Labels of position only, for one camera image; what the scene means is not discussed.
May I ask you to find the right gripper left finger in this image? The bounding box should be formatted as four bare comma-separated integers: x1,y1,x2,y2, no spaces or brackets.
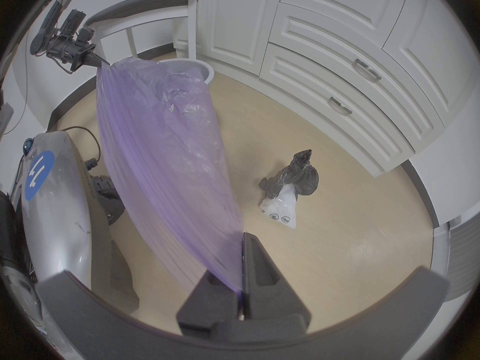
177,269,244,335

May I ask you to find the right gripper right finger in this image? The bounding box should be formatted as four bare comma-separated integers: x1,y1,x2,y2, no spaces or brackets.
242,232,312,323

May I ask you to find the clear printed wrapper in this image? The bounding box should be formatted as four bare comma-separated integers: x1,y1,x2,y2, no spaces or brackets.
260,184,298,229

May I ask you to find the black plastic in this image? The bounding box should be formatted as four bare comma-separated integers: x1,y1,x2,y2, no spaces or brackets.
259,149,320,200

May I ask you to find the purple plastic bag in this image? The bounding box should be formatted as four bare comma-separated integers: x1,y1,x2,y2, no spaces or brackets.
95,59,245,299

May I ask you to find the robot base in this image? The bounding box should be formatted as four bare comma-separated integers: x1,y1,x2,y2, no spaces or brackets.
11,130,140,314

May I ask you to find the white trash bin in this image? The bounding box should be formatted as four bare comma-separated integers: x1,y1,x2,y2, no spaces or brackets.
155,58,215,87

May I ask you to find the grey seat white chair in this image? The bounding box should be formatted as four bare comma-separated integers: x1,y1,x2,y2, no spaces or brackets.
83,0,203,61

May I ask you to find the grey curtain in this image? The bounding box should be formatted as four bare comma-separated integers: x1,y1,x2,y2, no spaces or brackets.
447,211,480,300

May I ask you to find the white wardrobe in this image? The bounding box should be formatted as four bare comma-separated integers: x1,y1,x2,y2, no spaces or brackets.
173,0,463,179

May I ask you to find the black cable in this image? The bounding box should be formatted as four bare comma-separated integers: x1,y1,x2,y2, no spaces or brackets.
56,126,102,172

